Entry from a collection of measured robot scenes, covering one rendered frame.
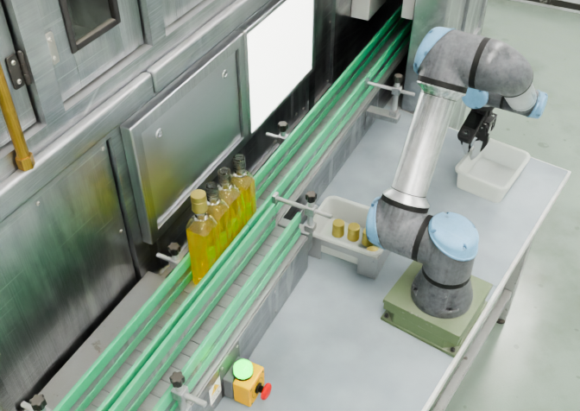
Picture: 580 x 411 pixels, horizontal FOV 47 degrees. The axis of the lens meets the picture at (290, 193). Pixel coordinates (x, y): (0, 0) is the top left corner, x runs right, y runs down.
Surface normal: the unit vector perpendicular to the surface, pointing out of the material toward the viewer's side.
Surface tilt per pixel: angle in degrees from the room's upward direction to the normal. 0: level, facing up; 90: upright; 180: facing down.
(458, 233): 7
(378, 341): 0
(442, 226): 7
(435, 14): 90
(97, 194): 91
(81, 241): 91
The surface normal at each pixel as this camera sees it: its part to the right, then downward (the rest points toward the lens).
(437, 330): -0.58, 0.54
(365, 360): 0.00, -0.76
